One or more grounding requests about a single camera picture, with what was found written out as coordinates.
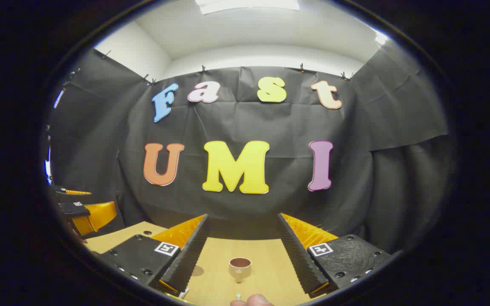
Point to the round brown coaster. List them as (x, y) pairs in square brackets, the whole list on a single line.
[(197, 270)]

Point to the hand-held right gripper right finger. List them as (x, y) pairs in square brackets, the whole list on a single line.
[(296, 255)]

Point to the wooden desktop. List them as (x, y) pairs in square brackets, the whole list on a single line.
[(221, 255)]

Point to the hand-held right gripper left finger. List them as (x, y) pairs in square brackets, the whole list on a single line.
[(194, 250)]

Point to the black backdrop cloth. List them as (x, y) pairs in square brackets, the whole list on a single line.
[(236, 123)]

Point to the beige cup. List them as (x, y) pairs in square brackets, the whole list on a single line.
[(240, 270)]

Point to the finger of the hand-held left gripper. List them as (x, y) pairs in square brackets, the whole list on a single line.
[(94, 214), (68, 191)]

